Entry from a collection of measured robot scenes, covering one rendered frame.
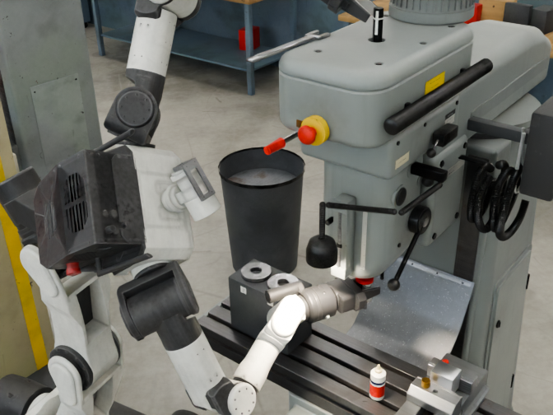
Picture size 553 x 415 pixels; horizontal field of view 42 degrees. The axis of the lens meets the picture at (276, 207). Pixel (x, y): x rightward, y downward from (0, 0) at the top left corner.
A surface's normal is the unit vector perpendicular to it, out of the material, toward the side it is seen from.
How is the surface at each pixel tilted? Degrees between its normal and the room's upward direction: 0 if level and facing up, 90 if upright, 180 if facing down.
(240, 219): 94
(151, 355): 0
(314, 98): 90
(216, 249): 0
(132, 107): 62
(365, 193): 90
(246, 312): 90
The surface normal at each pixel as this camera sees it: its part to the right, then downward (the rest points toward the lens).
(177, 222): 0.73, -0.27
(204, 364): 0.67, -0.04
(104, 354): 0.86, 0.08
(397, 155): 0.79, 0.29
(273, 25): -0.61, 0.41
